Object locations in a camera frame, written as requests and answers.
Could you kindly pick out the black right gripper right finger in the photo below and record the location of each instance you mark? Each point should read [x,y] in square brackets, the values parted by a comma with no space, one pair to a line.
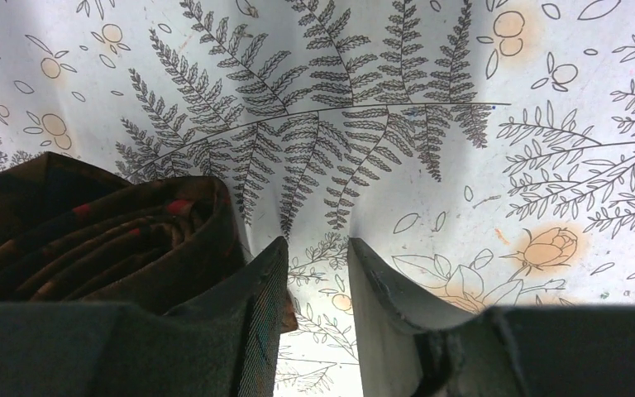
[412,343]

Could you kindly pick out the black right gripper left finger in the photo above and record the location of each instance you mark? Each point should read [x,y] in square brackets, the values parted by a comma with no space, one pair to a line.
[224,342]

